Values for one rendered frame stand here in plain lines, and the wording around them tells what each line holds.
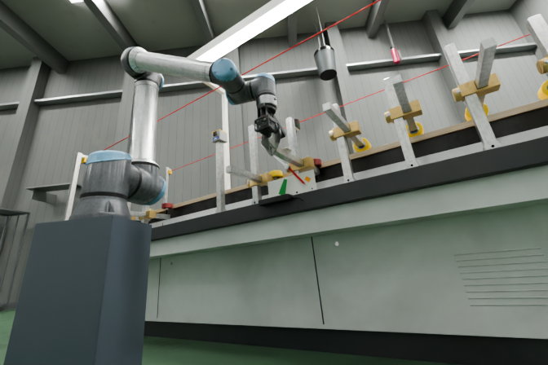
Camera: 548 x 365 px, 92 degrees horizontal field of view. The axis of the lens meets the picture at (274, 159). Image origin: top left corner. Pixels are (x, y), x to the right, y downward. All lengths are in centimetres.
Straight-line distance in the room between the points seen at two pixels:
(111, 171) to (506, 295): 148
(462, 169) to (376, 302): 67
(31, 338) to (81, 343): 15
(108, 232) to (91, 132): 729
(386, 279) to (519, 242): 49
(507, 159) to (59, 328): 142
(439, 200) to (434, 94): 675
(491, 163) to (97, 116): 814
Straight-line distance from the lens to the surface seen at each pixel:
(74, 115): 879
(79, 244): 102
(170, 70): 128
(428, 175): 110
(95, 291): 98
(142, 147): 132
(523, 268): 133
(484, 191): 114
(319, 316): 148
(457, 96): 122
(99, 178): 112
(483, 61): 107
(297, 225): 127
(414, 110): 120
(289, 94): 700
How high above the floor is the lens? 42
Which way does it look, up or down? 21 degrees up
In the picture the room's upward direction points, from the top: 6 degrees counter-clockwise
